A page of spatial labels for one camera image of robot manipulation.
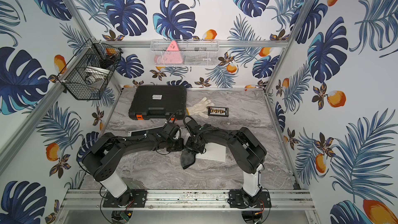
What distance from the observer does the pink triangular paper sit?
2.96ft

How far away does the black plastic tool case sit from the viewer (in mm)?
1022

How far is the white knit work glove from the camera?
1086 millimetres

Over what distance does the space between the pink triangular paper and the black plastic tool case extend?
0.25m

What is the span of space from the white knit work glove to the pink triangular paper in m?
0.34
